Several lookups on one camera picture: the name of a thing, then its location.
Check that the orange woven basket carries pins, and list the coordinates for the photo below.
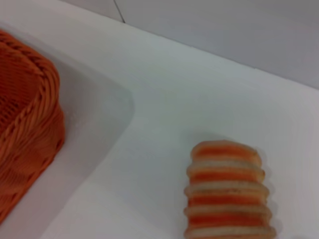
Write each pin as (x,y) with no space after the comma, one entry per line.
(27,119)

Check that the orange striped toy bread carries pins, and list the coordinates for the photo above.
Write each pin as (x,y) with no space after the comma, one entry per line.
(226,191)

